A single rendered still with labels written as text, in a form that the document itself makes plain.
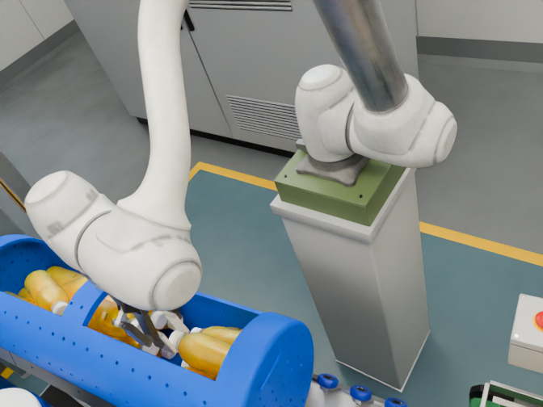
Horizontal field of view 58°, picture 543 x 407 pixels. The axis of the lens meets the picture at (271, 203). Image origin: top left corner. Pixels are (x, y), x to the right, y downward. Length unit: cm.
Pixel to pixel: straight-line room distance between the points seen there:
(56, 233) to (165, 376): 35
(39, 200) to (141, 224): 17
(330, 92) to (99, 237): 68
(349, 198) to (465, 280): 122
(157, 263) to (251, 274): 199
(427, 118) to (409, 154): 8
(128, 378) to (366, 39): 75
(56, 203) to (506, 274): 203
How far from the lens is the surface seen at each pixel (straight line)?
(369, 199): 125
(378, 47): 93
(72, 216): 73
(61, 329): 115
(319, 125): 120
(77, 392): 149
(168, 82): 71
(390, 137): 107
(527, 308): 104
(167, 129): 67
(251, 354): 88
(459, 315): 230
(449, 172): 285
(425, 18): 367
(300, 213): 137
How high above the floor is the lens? 198
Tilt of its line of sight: 43 degrees down
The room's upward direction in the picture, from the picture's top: 22 degrees counter-clockwise
